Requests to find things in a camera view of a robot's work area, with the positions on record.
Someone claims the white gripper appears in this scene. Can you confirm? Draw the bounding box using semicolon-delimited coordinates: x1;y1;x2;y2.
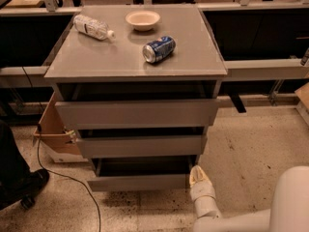
189;165;222;218

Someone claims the grey bottom drawer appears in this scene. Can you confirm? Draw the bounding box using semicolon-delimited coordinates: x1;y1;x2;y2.
88;155;196;191

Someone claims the grey drawer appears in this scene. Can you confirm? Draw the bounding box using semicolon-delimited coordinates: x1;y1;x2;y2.
88;155;196;191
76;135;207;159
55;99;218;130

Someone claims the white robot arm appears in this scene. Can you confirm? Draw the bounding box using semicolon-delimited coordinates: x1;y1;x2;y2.
189;165;309;232

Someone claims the grey middle drawer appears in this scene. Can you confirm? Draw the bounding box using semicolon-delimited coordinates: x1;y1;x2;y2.
76;135;207;159

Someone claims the grey top drawer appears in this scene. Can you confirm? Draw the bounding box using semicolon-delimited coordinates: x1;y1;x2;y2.
55;99;218;130

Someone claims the grey drawer cabinet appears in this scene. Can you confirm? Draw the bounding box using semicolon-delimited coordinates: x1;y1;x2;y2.
43;4;229;172

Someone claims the blue soda can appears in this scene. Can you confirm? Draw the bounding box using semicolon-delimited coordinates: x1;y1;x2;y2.
142;36;176;64

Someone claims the brown cardboard box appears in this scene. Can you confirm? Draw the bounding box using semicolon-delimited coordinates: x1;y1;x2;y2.
34;94;86;163

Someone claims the white paper bowl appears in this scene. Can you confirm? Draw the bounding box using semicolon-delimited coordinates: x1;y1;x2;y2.
126;11;160;32

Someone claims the black shoe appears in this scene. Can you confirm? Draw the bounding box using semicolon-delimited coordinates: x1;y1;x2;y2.
0;169;49;210

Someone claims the clear plastic water bottle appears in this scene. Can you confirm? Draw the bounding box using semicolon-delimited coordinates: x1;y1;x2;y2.
73;14;115;41

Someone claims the dark trouser leg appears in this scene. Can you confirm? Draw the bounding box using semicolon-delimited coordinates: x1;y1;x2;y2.
0;121;30;188

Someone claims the grey metal rail frame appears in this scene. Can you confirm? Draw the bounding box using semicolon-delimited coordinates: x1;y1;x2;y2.
0;0;309;88

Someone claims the black power cable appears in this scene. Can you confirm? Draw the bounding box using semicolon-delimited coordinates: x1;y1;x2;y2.
21;66;102;232

